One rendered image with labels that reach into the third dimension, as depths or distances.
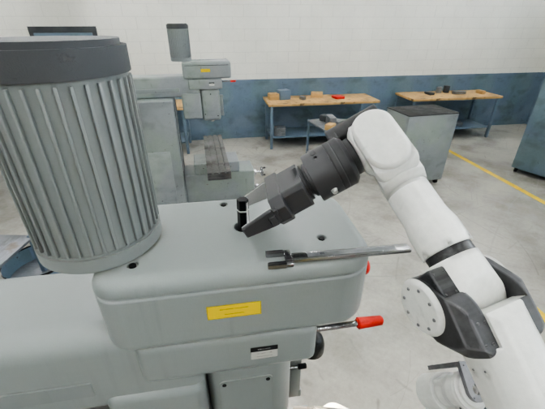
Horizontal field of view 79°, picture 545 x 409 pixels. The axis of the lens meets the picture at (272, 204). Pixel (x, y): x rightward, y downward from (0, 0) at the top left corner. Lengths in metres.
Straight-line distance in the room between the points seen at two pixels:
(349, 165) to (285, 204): 0.12
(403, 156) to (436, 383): 0.44
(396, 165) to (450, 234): 0.12
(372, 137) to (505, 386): 0.35
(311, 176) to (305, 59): 6.79
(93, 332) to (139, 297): 0.16
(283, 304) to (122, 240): 0.28
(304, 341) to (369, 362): 2.15
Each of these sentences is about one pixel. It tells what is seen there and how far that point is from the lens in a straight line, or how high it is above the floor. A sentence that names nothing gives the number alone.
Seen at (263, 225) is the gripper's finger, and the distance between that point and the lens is 0.54.
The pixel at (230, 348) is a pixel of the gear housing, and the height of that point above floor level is 1.70.
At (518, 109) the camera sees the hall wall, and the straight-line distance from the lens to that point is 10.22.
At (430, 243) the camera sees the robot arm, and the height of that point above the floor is 1.97.
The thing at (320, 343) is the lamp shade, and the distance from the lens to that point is 0.99.
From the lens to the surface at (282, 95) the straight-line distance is 6.72.
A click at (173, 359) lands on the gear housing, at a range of 0.68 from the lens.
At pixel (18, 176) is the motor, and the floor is 2.05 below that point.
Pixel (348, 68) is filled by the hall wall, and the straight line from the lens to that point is 7.60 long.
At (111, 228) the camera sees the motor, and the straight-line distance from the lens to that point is 0.54.
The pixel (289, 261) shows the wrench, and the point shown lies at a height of 1.90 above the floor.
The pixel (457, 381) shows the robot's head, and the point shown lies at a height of 1.69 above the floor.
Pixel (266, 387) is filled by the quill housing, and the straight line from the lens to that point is 0.82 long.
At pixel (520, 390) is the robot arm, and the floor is 1.87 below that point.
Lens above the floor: 2.23
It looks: 29 degrees down
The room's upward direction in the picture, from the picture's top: straight up
